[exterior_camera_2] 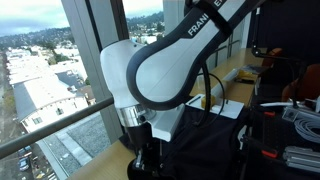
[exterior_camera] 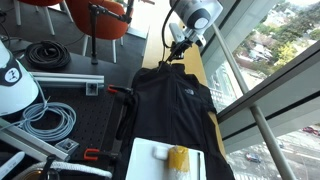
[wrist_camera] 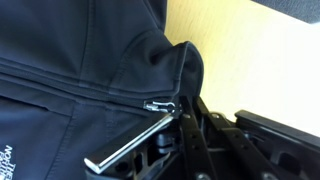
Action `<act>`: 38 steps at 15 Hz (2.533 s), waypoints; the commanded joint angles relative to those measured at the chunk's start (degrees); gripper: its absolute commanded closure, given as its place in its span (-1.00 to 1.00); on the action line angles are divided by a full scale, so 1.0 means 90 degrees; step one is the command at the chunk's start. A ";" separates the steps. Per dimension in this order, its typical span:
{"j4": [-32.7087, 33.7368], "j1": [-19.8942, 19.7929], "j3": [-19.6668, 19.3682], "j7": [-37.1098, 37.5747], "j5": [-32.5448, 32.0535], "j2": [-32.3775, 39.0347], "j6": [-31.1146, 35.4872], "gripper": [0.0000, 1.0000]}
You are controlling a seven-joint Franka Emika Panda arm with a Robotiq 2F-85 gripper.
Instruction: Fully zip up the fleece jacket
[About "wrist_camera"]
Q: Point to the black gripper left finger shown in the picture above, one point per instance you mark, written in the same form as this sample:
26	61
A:
105	156

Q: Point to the silver zipper pull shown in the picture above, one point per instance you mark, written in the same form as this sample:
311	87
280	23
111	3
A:
166	107

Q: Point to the black fleece jacket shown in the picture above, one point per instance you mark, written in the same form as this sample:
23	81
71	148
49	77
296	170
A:
74	74

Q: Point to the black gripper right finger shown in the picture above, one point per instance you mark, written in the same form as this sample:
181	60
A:
197	160

